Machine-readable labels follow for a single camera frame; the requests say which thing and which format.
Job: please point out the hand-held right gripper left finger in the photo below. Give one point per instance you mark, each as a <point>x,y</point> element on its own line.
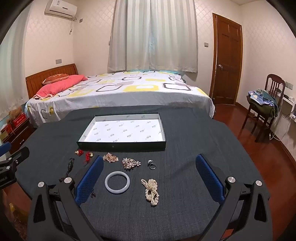
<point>89,178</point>

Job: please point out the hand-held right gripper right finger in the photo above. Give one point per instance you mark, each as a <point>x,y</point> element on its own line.
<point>209,178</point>

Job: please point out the red gift box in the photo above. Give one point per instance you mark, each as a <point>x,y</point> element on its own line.
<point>19,120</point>

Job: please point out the white appliance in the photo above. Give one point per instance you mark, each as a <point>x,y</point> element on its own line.
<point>288,106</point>

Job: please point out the dark green shallow box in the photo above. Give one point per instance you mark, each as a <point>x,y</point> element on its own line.
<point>124,132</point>

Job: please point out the brown wooden door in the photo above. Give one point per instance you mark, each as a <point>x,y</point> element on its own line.
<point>227,60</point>

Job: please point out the red knot charm with tassel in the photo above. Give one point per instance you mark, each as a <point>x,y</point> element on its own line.
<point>88,155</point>

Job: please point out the pile of clothes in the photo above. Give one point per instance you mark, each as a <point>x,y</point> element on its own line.
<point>261,102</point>

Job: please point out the gold flower brooch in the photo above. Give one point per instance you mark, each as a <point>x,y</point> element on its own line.
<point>110,157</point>

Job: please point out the orange patterned pillow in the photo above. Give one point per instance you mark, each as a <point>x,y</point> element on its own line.
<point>55,78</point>

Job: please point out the small red knot charm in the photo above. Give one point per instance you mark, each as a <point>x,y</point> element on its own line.
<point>79,152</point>

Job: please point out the pink pillow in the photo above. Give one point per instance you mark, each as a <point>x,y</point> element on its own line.
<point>60,87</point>

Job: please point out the dark wooden chair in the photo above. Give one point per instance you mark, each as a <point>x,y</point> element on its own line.
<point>275,82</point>

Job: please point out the white air conditioner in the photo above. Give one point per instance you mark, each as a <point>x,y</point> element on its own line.
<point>61,7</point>

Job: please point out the white striped curtain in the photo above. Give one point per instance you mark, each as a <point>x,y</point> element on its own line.
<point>152,34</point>

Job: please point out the rhinestone flower brooch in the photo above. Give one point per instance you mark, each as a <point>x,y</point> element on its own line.
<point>131,163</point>

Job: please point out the dark grey tablecloth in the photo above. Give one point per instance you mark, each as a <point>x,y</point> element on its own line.
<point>175,208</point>

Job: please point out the wooden headboard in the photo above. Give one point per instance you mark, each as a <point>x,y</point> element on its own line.
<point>37,78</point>

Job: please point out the double wall outlet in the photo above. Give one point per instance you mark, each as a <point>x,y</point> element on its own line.
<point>289,85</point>

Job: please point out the bed with patterned sheet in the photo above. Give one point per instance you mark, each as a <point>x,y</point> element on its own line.
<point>138,92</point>

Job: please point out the brown teddy bear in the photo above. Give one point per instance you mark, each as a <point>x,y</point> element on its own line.
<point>15,114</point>

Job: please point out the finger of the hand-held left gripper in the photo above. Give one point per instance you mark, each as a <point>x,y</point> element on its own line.
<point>19,154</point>
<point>4,149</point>

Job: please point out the pale jade bangle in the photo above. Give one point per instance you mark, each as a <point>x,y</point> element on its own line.
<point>106,182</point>

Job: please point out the wooden nightstand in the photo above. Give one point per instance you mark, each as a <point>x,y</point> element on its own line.
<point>16,136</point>

